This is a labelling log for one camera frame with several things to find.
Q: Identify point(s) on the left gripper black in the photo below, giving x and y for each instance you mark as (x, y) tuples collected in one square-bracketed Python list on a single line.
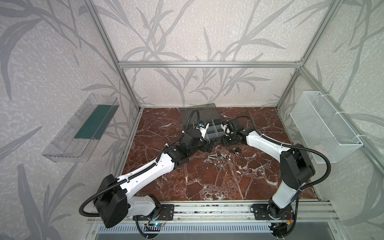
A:
[(205, 144)]

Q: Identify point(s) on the grey compartment organizer box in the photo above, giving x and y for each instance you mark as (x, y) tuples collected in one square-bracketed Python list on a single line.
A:
[(207, 114)]

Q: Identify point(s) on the clear plastic wall bin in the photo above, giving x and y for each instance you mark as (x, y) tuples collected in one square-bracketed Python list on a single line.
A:
[(77, 140)]

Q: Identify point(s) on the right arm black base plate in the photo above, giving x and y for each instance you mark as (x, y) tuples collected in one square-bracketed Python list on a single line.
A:
[(261, 211)]

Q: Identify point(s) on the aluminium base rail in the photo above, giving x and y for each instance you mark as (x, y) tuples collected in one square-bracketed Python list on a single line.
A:
[(239, 211)]

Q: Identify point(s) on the aluminium frame back crossbar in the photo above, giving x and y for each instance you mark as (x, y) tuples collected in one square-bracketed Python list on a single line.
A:
[(202, 64)]

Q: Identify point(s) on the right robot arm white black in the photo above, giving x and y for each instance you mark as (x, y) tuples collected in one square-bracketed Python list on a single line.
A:
[(296, 167)]

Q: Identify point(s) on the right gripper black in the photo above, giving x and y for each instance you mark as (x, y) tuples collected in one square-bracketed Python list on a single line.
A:
[(226, 141)]

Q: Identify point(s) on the white wire mesh basket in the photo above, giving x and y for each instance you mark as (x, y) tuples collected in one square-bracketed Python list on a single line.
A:
[(323, 128)]

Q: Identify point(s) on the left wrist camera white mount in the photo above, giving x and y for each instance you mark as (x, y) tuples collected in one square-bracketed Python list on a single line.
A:
[(203, 126)]

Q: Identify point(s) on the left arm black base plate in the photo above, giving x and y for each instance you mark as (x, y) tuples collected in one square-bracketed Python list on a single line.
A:
[(165, 212)]

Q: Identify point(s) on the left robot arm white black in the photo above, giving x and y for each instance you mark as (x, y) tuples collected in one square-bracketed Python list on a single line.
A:
[(116, 197)]

